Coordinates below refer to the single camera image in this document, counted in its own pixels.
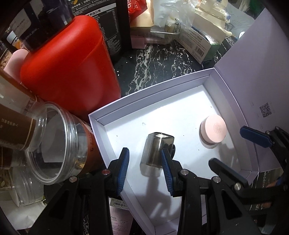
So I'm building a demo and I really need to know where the lavender open gift box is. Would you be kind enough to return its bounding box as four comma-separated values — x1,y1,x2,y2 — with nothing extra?
89,9,288,234

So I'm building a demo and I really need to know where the black nutrition label box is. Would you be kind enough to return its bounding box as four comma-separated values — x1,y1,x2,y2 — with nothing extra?
68,0,131,60

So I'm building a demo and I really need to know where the purple rectangular product box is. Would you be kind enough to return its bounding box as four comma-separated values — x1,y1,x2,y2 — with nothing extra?
109,198,133,235

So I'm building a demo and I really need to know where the white barcode medicine box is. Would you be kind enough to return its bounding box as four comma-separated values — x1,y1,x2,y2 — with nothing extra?
177,24,221,64

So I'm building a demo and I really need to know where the red plastic canister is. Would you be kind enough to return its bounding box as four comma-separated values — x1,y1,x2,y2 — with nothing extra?
20,15,121,120

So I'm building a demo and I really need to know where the pink round compact case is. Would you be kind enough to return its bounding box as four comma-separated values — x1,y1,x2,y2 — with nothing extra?
200,114,227,144

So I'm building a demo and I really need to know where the clear jar orange label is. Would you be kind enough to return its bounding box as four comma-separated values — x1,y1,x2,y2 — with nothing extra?
25,102,103,185

